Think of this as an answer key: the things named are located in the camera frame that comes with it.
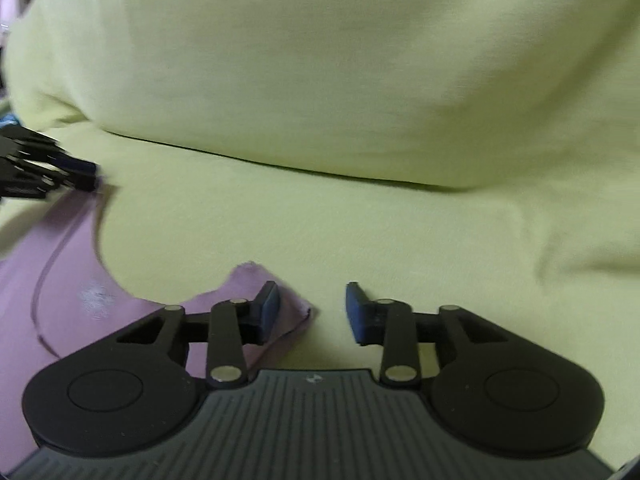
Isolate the purple garment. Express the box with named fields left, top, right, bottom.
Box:
left=0, top=180, right=318, bottom=476

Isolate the light green sofa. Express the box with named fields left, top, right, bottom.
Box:
left=0, top=0, right=640, bottom=461

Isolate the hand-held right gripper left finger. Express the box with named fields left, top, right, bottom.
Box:
left=116, top=281, right=281, bottom=387

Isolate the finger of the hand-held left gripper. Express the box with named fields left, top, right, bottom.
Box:
left=0, top=126, right=99, bottom=177
left=0, top=156, right=97, bottom=201

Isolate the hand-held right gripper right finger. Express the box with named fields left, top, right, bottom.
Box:
left=345, top=281, right=519, bottom=386

